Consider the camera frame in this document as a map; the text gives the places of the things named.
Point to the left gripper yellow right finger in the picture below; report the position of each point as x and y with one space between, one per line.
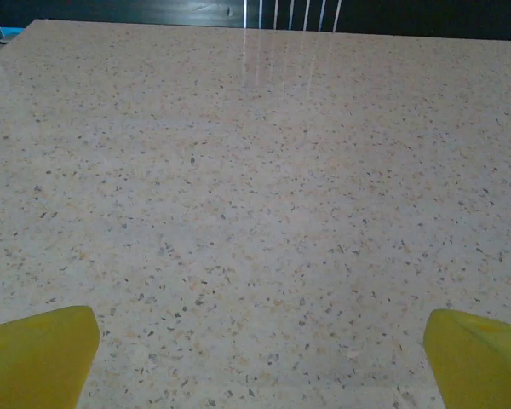
481 370

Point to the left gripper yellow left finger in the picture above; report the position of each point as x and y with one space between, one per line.
30 366

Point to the blue table edge strip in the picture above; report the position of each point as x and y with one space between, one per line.
10 32

